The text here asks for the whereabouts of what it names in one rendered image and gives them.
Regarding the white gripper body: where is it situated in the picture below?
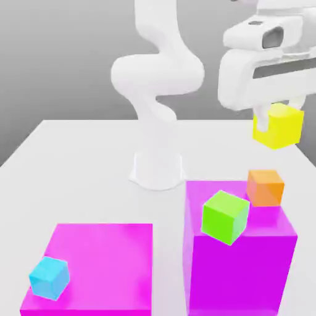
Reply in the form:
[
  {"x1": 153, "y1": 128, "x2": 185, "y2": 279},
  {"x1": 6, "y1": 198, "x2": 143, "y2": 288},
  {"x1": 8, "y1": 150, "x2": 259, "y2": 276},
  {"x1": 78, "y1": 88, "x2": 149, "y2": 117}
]
[{"x1": 217, "y1": 48, "x2": 316, "y2": 111}]

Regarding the small yellow cube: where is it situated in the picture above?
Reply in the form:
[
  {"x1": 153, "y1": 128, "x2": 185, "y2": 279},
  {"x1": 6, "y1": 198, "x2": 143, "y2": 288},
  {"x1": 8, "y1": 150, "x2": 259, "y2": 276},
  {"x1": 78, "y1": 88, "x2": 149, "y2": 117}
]
[{"x1": 252, "y1": 102, "x2": 305, "y2": 151}]

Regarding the small orange cube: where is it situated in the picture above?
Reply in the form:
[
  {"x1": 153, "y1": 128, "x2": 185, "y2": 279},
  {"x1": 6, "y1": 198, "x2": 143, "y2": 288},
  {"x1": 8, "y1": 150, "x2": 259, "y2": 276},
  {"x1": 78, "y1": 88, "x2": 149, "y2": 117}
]
[{"x1": 246, "y1": 169, "x2": 285, "y2": 207}]

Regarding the small green cube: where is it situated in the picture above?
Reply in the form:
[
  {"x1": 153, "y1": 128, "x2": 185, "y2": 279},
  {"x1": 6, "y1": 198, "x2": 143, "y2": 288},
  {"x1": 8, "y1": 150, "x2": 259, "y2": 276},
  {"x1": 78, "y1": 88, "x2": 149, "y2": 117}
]
[{"x1": 201, "y1": 189, "x2": 251, "y2": 247}]

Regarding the small cyan cube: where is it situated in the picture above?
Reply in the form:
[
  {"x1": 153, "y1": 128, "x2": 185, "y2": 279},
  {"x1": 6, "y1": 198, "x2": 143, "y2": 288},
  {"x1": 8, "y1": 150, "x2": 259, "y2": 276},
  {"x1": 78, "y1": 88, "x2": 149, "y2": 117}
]
[{"x1": 28, "y1": 256, "x2": 70, "y2": 301}]

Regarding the large purple box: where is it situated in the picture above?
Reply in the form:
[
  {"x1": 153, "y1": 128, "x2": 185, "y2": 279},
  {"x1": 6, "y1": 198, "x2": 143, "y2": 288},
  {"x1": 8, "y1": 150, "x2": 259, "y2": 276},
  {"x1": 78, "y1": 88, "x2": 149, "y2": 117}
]
[{"x1": 183, "y1": 180, "x2": 299, "y2": 316}]

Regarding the large magenta box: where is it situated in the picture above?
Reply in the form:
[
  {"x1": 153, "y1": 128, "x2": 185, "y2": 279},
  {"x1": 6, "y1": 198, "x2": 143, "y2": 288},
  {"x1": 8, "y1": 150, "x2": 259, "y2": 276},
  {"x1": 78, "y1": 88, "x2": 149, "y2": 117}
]
[{"x1": 19, "y1": 223, "x2": 153, "y2": 316}]

